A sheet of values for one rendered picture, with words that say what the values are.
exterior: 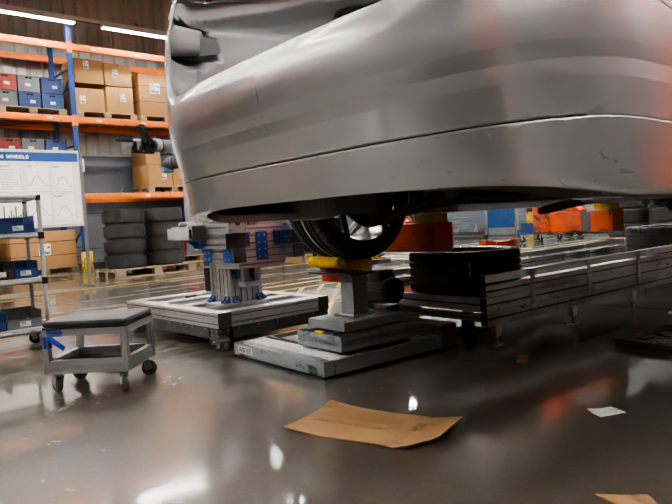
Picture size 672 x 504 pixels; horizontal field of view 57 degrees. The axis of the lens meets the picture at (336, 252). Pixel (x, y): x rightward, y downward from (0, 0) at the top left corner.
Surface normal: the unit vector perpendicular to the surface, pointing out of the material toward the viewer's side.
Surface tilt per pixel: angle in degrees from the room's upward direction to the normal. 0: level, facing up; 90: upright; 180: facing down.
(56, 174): 90
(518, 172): 98
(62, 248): 90
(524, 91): 105
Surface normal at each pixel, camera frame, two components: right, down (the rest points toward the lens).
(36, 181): 0.67, 0.00
